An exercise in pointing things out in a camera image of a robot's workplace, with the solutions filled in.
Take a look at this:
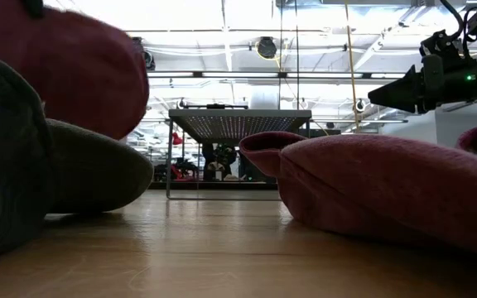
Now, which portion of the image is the yellow hanging cable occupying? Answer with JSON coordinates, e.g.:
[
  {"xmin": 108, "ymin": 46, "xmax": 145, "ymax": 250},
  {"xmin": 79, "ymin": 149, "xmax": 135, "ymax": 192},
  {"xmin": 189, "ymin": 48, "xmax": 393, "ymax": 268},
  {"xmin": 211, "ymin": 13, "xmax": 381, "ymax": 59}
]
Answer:
[{"xmin": 344, "ymin": 0, "xmax": 362, "ymax": 133}]

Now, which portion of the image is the grey perforated metal shelf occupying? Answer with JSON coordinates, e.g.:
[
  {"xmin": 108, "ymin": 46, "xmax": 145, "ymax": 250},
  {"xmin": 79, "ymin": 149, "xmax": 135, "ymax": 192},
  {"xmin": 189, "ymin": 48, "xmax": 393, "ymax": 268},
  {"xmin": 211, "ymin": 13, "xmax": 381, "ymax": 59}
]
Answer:
[{"xmin": 166, "ymin": 108, "xmax": 313, "ymax": 202}]

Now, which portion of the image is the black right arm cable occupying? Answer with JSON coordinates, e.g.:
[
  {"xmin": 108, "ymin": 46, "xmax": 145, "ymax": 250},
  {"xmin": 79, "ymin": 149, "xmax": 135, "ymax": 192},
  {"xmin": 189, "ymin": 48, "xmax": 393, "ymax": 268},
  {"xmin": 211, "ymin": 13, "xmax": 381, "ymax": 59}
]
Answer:
[{"xmin": 439, "ymin": 0, "xmax": 477, "ymax": 55}]

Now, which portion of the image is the long ceiling light bar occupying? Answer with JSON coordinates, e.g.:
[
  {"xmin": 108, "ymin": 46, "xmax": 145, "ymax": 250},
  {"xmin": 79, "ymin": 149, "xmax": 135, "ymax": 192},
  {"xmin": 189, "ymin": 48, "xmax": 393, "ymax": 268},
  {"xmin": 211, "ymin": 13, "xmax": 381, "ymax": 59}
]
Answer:
[{"xmin": 147, "ymin": 70, "xmax": 407, "ymax": 79}]

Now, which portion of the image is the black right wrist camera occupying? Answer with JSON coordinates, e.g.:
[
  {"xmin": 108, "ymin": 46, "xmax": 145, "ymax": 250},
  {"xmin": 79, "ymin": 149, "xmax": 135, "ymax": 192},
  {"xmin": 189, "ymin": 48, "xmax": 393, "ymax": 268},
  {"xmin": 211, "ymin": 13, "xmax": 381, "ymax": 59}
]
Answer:
[{"xmin": 419, "ymin": 28, "xmax": 465, "ymax": 63}]

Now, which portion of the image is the thin black hanging cable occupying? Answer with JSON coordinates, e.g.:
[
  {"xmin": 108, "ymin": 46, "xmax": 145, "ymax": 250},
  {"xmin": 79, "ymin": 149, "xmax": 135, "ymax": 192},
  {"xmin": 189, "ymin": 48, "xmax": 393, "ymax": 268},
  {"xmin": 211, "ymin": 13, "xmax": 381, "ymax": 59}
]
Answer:
[
  {"xmin": 278, "ymin": 0, "xmax": 284, "ymax": 111},
  {"xmin": 294, "ymin": 0, "xmax": 301, "ymax": 111}
]

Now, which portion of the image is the person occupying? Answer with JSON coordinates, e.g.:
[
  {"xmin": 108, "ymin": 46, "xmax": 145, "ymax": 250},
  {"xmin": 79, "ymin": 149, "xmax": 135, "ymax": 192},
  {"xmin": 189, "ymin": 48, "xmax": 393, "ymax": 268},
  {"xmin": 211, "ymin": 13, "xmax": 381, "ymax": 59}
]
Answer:
[{"xmin": 200, "ymin": 142, "xmax": 239, "ymax": 182}]

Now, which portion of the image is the dark grey baseball cap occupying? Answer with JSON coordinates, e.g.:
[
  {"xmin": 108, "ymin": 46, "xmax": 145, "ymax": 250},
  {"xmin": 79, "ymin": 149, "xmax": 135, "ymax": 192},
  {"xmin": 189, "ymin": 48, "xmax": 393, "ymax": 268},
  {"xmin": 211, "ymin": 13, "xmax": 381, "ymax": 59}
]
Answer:
[
  {"xmin": 44, "ymin": 118, "xmax": 155, "ymax": 215},
  {"xmin": 0, "ymin": 52, "xmax": 53, "ymax": 262}
]

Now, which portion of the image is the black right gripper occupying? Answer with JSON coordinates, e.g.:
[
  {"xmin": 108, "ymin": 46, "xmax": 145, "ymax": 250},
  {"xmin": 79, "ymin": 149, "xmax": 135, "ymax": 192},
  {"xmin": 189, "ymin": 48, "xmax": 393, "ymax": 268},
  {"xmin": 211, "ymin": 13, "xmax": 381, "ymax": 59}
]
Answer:
[{"xmin": 368, "ymin": 53, "xmax": 477, "ymax": 115}]

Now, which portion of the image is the black ceiling cable reel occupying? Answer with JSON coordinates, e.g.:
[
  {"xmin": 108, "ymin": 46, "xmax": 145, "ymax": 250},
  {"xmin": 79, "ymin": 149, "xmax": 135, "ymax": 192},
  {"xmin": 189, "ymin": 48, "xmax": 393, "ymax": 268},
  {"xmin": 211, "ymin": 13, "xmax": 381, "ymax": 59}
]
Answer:
[
  {"xmin": 256, "ymin": 36, "xmax": 278, "ymax": 60},
  {"xmin": 132, "ymin": 36, "xmax": 157, "ymax": 71}
]

